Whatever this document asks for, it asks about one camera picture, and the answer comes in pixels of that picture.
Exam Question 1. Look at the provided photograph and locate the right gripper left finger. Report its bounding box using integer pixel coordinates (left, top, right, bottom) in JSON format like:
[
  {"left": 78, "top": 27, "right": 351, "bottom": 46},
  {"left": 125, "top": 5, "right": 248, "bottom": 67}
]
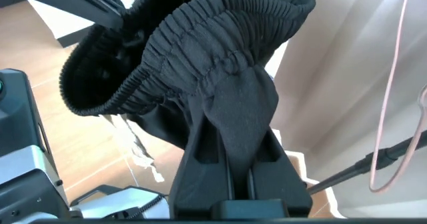
[{"left": 168, "top": 117, "right": 233, "bottom": 218}]

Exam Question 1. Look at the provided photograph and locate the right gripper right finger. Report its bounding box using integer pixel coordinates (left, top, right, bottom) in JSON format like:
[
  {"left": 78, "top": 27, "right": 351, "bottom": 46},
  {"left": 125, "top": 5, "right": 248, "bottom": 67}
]
[{"left": 250, "top": 129, "right": 314, "bottom": 218}]

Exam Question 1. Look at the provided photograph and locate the black knitted garment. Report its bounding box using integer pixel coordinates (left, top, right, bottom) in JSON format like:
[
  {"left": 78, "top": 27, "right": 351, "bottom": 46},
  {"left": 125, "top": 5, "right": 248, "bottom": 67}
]
[{"left": 59, "top": 0, "right": 317, "bottom": 198}]

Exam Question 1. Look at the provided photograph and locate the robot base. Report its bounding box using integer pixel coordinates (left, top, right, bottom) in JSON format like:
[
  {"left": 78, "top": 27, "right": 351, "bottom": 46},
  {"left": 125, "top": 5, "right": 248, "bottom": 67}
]
[{"left": 0, "top": 69, "right": 171, "bottom": 220}]

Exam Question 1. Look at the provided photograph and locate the black clothes rack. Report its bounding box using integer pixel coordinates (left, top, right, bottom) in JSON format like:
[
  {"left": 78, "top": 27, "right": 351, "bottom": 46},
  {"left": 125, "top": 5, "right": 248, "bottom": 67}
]
[{"left": 306, "top": 130, "right": 427, "bottom": 195}]

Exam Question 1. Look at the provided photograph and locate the pink clothes hanger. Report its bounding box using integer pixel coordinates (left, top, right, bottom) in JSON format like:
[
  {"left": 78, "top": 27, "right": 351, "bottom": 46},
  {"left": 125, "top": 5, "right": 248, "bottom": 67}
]
[{"left": 368, "top": 0, "right": 427, "bottom": 194}]

